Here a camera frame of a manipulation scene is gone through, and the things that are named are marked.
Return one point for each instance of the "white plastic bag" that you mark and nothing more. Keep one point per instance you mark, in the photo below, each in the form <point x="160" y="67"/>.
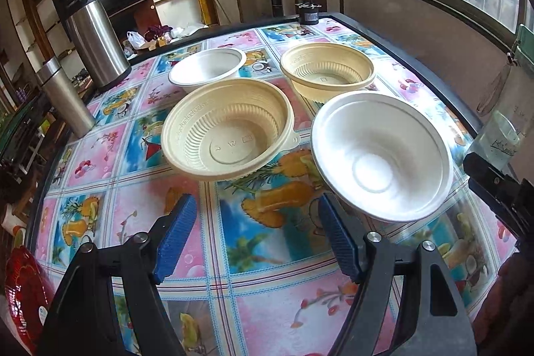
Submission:
<point x="135" y="40"/>

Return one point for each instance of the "large white bowl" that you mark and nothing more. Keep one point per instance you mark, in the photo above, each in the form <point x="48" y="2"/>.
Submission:
<point x="375" y="156"/>

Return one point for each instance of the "small dark jar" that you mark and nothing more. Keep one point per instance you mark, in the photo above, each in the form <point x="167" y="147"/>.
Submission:
<point x="308" y="13"/>

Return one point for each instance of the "slim steel tumbler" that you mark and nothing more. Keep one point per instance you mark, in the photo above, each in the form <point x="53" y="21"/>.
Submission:
<point x="66" y="101"/>

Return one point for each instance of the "clear plastic cup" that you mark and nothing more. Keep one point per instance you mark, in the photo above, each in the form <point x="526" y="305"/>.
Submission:
<point x="496" y="135"/>

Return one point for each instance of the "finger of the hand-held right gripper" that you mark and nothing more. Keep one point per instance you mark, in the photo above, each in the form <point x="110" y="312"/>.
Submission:
<point x="496" y="185"/>

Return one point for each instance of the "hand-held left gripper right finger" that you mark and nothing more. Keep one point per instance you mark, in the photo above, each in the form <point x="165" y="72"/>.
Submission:
<point x="338" y="235"/>

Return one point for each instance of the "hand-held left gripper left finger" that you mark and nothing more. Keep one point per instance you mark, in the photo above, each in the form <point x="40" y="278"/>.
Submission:
<point x="177" y="231"/>

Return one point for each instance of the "small white bowl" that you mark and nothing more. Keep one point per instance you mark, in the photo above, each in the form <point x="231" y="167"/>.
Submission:
<point x="208" y="66"/>

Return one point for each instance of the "person's right forearm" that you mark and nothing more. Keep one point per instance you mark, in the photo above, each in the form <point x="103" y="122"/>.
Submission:
<point x="509" y="306"/>

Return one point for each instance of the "beige ribbed plastic bowl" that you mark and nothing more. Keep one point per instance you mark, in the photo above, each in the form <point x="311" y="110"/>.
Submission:
<point x="329" y="68"/>
<point x="233" y="135"/>

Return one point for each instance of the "red scalloped plate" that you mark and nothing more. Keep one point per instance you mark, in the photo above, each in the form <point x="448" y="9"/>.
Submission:
<point x="23" y="293"/>

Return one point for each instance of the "large steel thermos jug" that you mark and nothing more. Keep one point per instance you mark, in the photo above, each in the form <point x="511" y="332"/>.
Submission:
<point x="98" y="43"/>

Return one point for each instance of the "fruit print tablecloth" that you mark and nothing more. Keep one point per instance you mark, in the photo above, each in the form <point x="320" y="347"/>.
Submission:
<point x="258" y="239"/>

